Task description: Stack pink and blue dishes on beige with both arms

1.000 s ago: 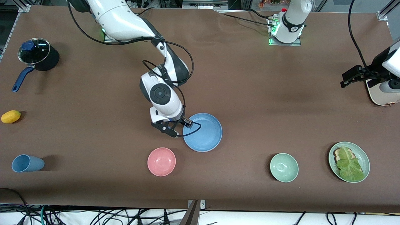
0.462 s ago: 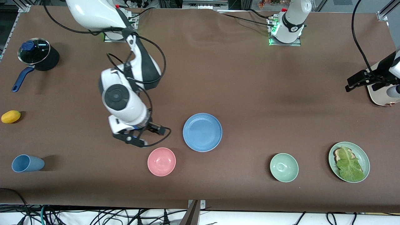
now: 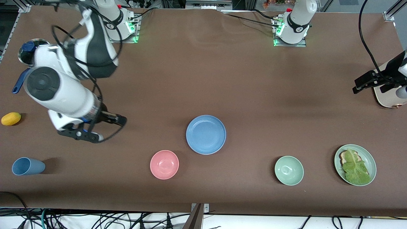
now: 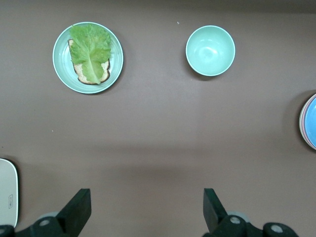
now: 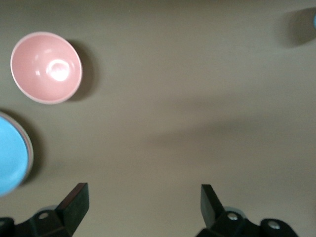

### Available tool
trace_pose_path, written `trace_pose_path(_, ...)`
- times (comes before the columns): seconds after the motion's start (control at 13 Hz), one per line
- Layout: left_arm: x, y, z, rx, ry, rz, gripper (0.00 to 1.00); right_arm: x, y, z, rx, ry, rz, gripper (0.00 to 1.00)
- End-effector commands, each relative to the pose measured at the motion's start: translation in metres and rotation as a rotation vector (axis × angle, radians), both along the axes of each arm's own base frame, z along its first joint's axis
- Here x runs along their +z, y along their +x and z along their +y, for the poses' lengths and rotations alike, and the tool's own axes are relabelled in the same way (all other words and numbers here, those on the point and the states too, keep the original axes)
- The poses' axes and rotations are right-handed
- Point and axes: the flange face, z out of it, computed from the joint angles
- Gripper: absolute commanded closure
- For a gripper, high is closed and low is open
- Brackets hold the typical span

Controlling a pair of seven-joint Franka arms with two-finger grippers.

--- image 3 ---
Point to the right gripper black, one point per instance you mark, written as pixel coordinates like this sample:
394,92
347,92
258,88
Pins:
107,116

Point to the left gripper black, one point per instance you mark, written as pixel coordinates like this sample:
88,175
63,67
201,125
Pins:
389,73

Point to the blue plate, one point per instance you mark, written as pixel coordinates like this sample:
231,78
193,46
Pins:
206,134

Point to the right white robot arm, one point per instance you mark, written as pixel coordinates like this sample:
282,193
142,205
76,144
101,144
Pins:
70,98

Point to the beige rounded board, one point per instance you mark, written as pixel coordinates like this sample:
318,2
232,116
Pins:
386,100

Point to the pink bowl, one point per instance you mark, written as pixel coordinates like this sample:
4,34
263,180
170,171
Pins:
164,164

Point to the green plate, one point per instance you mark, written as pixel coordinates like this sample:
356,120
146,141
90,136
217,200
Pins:
369,159

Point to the toasted bread slice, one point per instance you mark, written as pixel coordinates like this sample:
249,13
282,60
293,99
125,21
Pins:
342,156

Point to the blue cup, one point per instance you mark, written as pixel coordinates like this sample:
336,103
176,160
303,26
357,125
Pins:
27,166

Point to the green lettuce leaf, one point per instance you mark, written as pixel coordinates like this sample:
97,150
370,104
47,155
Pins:
356,168

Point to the yellow lemon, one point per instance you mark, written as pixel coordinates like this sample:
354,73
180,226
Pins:
11,118

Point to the glass lid with blue knob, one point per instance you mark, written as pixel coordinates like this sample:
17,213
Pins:
28,47

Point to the green bowl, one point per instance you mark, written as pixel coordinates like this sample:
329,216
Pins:
289,170

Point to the dark brown pole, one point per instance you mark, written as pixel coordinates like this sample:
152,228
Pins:
195,219

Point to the orange flowers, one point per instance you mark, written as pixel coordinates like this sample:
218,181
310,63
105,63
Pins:
270,3

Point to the grey box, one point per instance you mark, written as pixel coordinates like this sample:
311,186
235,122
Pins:
208,4

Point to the aluminium frame profile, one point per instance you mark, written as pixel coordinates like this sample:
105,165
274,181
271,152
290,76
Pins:
389,15

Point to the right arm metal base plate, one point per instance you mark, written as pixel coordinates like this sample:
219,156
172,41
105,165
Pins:
127,41

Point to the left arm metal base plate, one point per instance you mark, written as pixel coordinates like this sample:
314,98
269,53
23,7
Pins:
292,45

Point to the silver metal bracket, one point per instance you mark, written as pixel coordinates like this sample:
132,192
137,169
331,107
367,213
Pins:
206,208

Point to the aluminium table edge rail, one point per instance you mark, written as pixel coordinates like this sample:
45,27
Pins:
12,28

